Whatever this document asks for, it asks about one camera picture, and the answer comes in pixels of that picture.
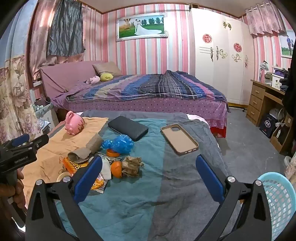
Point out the tan phone case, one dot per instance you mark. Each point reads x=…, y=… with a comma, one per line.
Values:
x=179, y=138

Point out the pink floral valance curtain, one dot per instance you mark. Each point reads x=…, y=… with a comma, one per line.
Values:
x=263, y=20

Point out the blue plastic bag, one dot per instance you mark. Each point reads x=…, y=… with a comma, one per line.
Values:
x=119, y=143

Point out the light blue plastic basket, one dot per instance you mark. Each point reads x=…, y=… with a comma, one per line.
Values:
x=281, y=199

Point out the pink piggy bank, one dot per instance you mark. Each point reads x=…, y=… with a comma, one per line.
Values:
x=74, y=124

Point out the large framed wedding photo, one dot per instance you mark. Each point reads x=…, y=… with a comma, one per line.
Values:
x=141, y=26

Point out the white wardrobe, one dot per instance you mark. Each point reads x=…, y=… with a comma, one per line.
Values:
x=222, y=69

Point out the clear tape roll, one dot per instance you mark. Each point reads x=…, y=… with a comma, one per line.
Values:
x=62, y=177

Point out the white fan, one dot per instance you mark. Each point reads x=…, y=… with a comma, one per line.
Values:
x=275, y=114

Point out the person's left hand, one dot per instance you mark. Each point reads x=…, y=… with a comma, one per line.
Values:
x=19, y=192

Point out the desk lamp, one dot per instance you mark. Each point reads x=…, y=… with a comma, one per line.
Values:
x=263, y=68

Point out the orange teal grey striped blanket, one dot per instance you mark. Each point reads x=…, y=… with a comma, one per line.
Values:
x=138, y=204

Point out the yellow-green plush toy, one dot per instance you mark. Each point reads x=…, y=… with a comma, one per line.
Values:
x=106, y=77

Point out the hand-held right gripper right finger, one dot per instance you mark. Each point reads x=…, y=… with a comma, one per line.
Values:
x=209, y=179

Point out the white box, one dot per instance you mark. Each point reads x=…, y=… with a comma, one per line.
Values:
x=276, y=81

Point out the orange snack packet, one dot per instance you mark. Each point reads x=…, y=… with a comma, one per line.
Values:
x=72, y=165

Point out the small box atop wardrobe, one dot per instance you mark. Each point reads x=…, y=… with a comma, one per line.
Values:
x=194, y=6

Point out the black wallet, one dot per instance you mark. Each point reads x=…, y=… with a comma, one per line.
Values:
x=127, y=127

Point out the grey curtain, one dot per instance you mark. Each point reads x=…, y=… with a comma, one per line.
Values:
x=66, y=30

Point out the purple box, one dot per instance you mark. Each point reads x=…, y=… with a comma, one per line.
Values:
x=278, y=70

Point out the small framed couple photo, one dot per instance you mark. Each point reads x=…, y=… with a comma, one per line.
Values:
x=288, y=45

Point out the tan pillow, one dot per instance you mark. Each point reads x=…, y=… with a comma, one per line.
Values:
x=107, y=68

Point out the black coat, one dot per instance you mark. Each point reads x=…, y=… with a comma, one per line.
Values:
x=290, y=97

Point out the purple bed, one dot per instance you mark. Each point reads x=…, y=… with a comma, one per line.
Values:
x=138, y=105

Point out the brown paper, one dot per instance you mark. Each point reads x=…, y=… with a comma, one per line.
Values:
x=131, y=166

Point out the orange mandarin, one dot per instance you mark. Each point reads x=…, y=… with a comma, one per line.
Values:
x=116, y=169

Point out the pink plush toy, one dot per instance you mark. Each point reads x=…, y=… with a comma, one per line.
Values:
x=93, y=80

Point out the wooden desk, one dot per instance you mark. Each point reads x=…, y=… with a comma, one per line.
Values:
x=257, y=99

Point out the purple blue striped quilt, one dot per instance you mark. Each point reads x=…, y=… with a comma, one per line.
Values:
x=150, y=87

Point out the black shopping bag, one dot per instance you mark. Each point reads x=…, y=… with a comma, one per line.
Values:
x=267, y=126

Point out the black white printed wrapper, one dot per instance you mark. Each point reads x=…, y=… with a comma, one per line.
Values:
x=109, y=158

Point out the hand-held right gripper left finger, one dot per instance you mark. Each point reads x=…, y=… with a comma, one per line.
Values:
x=89, y=179

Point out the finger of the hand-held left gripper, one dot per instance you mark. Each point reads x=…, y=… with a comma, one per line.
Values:
x=37, y=141
x=20, y=139

